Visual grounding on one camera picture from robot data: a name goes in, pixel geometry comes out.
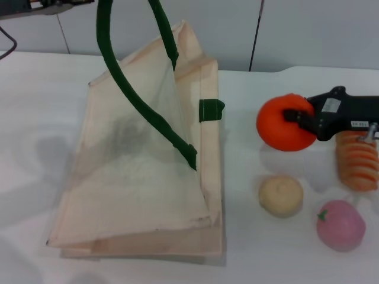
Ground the cream round bun toy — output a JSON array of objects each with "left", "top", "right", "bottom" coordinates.
[{"left": 258, "top": 175, "right": 304, "bottom": 219}]

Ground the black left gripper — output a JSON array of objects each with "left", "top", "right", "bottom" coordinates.
[{"left": 0, "top": 0, "right": 96, "bottom": 19}]

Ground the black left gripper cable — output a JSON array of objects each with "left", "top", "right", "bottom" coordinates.
[{"left": 0, "top": 25, "right": 18, "bottom": 62}]

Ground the pink peach toy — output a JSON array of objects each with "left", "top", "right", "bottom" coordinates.
[{"left": 316, "top": 199, "right": 367, "bottom": 253}]

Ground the white handbag with green handle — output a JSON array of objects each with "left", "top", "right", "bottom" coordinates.
[{"left": 46, "top": 0, "right": 226, "bottom": 266}]

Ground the sliced bread loaf toy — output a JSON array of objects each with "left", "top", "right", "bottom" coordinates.
[{"left": 335, "top": 130, "right": 379, "bottom": 193}]

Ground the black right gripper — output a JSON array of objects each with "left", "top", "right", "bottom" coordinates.
[{"left": 282, "top": 85, "right": 379, "bottom": 142}]

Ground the orange toy fruit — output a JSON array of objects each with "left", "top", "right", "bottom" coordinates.
[{"left": 256, "top": 92, "right": 317, "bottom": 152}]

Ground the thin dark rod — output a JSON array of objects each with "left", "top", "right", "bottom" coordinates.
[{"left": 248, "top": 0, "right": 265, "bottom": 72}]

